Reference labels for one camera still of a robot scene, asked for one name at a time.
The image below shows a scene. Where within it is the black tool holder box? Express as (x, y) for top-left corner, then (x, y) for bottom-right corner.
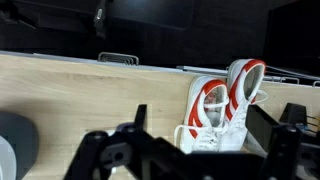
(279, 102), (308, 127)

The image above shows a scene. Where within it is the white drawer cabinet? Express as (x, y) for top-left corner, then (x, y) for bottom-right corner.
(0, 49), (320, 88)

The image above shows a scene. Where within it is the white red sneaker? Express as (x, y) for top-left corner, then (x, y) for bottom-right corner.
(173, 75), (231, 154)
(218, 58), (269, 153)

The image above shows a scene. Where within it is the blue-grey bucket with white rim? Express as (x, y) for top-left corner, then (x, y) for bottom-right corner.
(0, 111), (40, 180)

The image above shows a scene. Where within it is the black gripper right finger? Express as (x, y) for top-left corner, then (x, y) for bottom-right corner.
(244, 104), (320, 180)

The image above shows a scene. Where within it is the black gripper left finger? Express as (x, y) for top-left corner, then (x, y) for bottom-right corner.
(63, 104), (188, 180)

